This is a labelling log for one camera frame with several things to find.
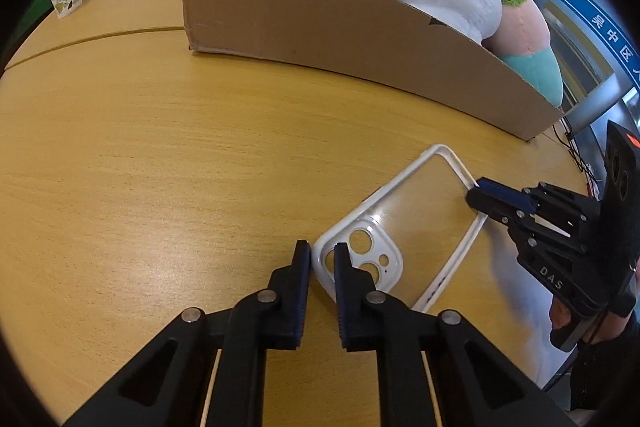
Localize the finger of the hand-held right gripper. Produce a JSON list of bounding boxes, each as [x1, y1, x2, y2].
[[466, 189, 536, 253], [475, 177, 601, 230]]

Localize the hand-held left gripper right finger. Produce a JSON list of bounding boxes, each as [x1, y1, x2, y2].
[[332, 243, 581, 427]]

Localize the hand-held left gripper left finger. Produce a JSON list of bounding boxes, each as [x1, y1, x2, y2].
[[62, 239, 313, 427]]

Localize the clear white phone case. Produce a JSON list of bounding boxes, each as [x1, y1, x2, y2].
[[311, 143, 488, 314]]

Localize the pink pig plush toy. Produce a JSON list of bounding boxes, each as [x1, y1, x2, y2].
[[482, 0, 564, 106]]

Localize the cardboard box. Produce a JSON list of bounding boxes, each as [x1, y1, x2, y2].
[[166, 0, 566, 142]]

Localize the person's right forearm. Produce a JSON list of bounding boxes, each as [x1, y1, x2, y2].
[[570, 302, 640, 413]]

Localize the person's right hand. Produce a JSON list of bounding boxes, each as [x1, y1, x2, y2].
[[549, 296, 570, 334]]

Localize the blue door sign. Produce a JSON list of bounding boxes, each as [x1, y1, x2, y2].
[[530, 0, 640, 88]]

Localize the black cable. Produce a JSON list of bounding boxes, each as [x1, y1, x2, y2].
[[552, 117, 601, 200]]

